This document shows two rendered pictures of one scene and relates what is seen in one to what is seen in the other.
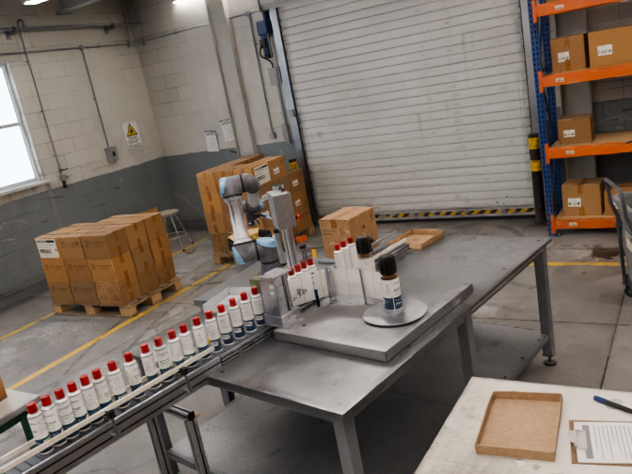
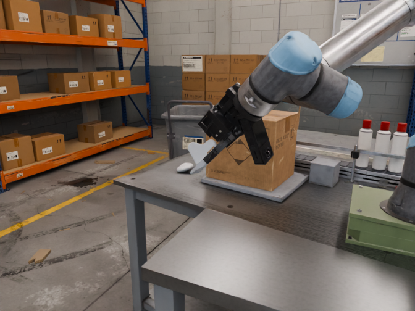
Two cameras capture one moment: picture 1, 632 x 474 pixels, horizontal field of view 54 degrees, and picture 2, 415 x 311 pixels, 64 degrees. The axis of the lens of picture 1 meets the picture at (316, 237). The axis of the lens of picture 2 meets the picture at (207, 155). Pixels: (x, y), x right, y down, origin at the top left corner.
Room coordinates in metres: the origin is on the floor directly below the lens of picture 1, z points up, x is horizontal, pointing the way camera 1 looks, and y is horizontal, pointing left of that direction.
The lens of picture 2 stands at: (4.38, 1.07, 1.33)
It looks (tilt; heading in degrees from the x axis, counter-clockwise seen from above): 16 degrees down; 262
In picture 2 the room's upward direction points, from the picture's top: straight up
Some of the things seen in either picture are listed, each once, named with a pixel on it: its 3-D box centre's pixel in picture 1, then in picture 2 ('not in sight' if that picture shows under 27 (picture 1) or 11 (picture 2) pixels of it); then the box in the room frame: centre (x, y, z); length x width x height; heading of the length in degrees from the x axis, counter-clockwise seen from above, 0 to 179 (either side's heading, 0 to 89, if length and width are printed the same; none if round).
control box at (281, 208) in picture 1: (281, 209); not in sight; (3.28, 0.15, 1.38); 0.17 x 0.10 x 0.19; 12
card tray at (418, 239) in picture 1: (416, 239); not in sight; (4.03, -0.66, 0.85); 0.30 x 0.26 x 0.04; 137
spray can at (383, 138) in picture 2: (345, 257); (381, 145); (3.48, -0.15, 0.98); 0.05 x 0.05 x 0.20
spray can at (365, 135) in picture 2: (352, 253); (364, 143); (3.53, -0.19, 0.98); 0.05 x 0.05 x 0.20
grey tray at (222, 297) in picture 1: (229, 299); not in sight; (3.50, 0.57, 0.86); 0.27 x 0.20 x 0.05; 153
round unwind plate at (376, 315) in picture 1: (394, 312); not in sight; (2.76, -0.30, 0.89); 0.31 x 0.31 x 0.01
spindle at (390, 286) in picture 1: (389, 283); not in sight; (2.76, -0.30, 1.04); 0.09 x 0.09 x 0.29
